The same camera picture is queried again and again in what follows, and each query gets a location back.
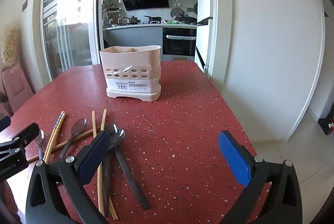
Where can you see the white wall hook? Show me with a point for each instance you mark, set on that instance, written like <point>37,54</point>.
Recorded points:
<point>177,0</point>

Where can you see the steel pot with lid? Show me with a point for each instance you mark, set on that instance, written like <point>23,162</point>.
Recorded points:
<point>133,20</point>

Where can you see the green packet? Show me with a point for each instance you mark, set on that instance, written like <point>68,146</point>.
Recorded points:
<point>172,22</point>

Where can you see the round black fan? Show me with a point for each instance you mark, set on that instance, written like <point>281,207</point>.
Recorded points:
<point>195,7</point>

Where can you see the pale pink plastic utensil holder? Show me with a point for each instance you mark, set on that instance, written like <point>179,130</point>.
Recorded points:
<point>130,59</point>

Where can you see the bag of pale balls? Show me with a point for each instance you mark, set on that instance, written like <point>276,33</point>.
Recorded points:
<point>10,49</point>

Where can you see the orange patterned chopstick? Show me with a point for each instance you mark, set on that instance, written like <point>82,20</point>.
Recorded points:
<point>60,124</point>

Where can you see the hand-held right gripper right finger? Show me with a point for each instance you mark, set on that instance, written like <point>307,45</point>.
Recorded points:
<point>234,158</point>

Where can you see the dark wall switch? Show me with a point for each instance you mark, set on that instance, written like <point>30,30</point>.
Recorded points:
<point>25,4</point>

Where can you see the dark translucent plastic spoon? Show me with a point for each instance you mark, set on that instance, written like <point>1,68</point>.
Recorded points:
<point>79,127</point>
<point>105,187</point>
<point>39,138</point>
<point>135,182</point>

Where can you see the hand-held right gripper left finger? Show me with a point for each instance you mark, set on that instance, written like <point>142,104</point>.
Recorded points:
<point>91,158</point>

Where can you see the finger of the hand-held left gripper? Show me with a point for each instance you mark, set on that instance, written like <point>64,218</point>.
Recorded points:
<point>26,135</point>
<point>4,123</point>

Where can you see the spice rack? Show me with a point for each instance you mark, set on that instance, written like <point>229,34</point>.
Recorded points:
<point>113,17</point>

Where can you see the stack of pink plastic stools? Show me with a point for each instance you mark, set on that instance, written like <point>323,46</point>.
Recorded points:
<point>17,83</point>

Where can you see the black frying pan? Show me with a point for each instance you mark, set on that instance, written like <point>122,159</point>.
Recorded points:
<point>155,18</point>

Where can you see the sliding glass door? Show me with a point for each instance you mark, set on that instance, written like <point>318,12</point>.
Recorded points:
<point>73,4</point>

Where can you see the round steamer rack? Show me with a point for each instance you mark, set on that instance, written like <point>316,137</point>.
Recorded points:
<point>176,13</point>

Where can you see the gas stove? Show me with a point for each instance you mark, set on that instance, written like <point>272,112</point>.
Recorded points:
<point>154,22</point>

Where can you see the blue patterned chopstick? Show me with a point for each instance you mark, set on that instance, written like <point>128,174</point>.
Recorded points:
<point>56,127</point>

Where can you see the black built-in oven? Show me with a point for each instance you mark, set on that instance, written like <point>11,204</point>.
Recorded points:
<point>177,46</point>

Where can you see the grey kitchen counter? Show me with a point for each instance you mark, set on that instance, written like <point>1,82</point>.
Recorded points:
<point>135,38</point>

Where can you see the red and black floor device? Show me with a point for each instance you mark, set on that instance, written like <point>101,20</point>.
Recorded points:
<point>326,126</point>

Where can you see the black wok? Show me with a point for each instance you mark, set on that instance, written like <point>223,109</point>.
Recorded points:
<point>188,20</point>

